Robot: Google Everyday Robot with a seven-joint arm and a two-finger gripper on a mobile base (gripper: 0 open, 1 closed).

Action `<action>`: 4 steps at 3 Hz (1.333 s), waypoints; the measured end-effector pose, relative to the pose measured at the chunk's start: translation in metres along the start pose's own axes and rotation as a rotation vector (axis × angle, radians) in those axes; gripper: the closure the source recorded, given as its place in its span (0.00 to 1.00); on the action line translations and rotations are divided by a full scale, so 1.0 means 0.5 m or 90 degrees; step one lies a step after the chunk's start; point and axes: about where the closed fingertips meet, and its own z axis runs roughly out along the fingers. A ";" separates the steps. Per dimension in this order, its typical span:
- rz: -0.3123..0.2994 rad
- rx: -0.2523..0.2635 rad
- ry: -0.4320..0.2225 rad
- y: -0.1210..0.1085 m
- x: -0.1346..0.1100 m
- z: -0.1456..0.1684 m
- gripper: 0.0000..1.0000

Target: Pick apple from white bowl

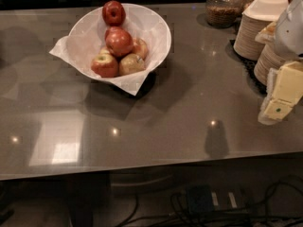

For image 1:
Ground red-yellow apple right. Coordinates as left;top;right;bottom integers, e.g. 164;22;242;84
133;38;149;60

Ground red apple top centre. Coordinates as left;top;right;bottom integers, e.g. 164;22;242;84
105;26;134;58

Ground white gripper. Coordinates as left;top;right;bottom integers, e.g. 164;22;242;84
258;61;303;125

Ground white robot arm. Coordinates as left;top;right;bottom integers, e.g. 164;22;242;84
258;0;303;125

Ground red-green apple front left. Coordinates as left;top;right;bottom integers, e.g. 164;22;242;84
91;54;118;78

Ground red apple on rim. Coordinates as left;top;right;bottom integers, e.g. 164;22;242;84
102;0;126;26

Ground black cables on floor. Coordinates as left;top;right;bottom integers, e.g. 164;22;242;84
115;177;303;227

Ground white paper liner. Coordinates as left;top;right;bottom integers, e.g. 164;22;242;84
49;3;172;96

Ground white bowl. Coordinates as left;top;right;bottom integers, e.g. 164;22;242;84
67;3;172;80

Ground stack of paper plates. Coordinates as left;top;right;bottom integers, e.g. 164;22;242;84
233;14;270;61

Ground glass jar with grains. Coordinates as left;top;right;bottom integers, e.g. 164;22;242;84
205;0;243;28

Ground black power adapter box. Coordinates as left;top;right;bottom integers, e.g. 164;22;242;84
186;185;214;215

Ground black mat under plates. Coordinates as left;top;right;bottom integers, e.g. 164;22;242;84
233;50;267;96

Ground yellow-green apple front right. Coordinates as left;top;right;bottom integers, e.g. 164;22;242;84
119;53;145;76

